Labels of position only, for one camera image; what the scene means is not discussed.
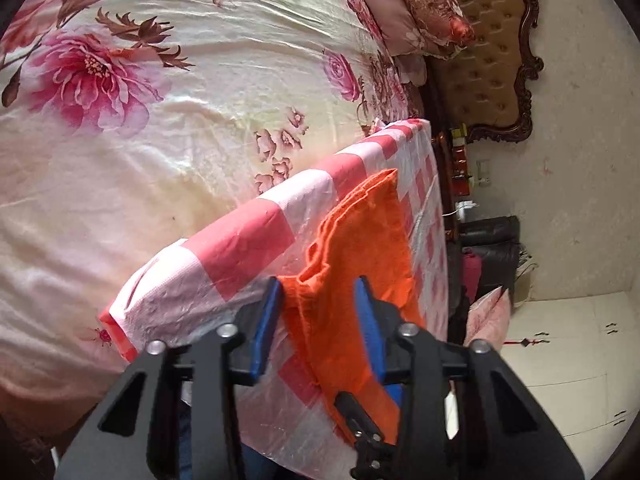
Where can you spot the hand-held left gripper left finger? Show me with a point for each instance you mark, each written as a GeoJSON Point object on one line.
{"type": "Point", "coordinates": [262, 335]}

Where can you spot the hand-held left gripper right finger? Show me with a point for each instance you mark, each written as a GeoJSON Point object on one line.
{"type": "Point", "coordinates": [372, 335]}

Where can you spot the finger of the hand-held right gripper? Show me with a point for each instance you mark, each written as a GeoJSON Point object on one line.
{"type": "Point", "coordinates": [370, 452]}

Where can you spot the orange pants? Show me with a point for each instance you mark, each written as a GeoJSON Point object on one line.
{"type": "Point", "coordinates": [360, 245]}

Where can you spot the pink checked tablecloth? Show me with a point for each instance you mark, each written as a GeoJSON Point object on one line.
{"type": "Point", "coordinates": [235, 250]}

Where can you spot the large pink floral pillow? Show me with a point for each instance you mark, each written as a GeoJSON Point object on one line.
{"type": "Point", "coordinates": [487, 320]}

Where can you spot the maroon cushion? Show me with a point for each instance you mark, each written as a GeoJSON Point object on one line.
{"type": "Point", "coordinates": [469, 270]}

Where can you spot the dark wooden nightstand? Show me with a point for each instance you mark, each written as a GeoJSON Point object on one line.
{"type": "Point", "coordinates": [447, 210]}

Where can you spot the black leather sofa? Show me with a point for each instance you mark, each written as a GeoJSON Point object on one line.
{"type": "Point", "coordinates": [492, 245]}

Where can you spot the red tassel ornament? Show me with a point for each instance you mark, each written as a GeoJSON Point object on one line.
{"type": "Point", "coordinates": [525, 342]}

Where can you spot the white charger plug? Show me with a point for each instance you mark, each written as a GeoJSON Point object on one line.
{"type": "Point", "coordinates": [467, 208]}

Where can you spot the floral bed sheet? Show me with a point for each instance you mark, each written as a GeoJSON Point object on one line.
{"type": "Point", "coordinates": [150, 160]}

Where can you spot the white wardrobe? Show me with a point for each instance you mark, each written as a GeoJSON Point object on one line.
{"type": "Point", "coordinates": [575, 385]}

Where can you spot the yellow green jar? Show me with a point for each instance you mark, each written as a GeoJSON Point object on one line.
{"type": "Point", "coordinates": [459, 135]}

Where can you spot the tufted carved headboard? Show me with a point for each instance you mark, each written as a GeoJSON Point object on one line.
{"type": "Point", "coordinates": [490, 60]}

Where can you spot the dark floral pillow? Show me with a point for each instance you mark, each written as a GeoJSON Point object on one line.
{"type": "Point", "coordinates": [420, 5]}

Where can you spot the wall socket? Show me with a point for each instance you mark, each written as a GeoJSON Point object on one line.
{"type": "Point", "coordinates": [483, 172]}

